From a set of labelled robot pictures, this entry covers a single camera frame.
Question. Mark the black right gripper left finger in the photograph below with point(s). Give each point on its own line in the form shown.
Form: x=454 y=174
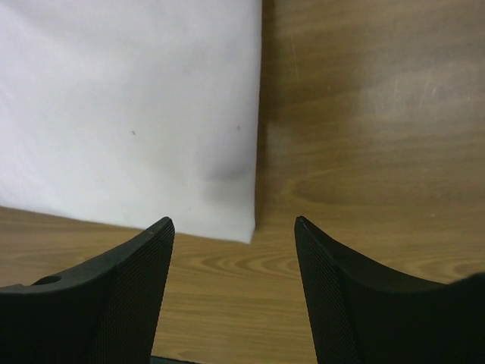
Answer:
x=104 y=310

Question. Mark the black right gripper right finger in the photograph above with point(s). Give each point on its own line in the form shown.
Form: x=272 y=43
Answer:
x=361 y=311

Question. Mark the white t shirt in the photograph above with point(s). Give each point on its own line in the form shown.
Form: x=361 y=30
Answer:
x=123 y=112

